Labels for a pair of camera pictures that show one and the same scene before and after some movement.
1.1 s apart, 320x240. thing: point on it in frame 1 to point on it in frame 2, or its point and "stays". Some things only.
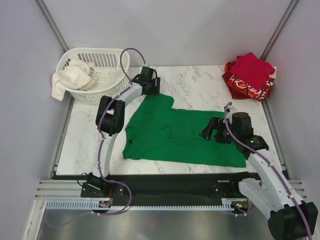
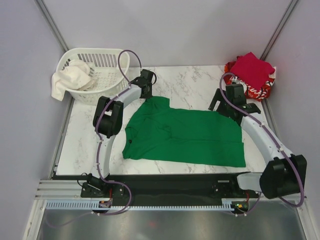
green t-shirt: (155, 131) stays
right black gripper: (215, 123) to (218, 96)
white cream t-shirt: (75, 75) stays
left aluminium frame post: (52, 25) stays
